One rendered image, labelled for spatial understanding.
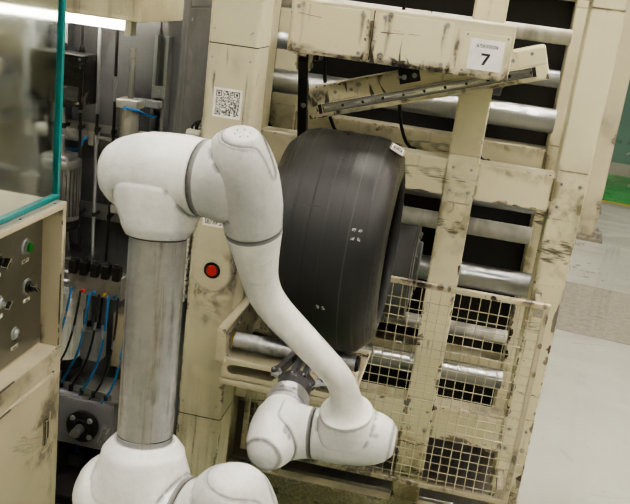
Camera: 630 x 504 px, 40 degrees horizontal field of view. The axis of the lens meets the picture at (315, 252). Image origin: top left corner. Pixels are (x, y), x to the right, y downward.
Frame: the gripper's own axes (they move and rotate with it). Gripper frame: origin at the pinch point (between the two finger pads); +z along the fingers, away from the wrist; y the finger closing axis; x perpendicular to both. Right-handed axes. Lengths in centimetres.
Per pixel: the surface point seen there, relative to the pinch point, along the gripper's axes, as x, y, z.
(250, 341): 12.8, 19.2, 18.3
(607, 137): 90, -138, 563
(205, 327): 15.6, 34.0, 25.4
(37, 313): 2, 67, -5
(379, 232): -25.3, -10.7, 16.1
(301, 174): -34.8, 10.2, 20.5
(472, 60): -59, -25, 62
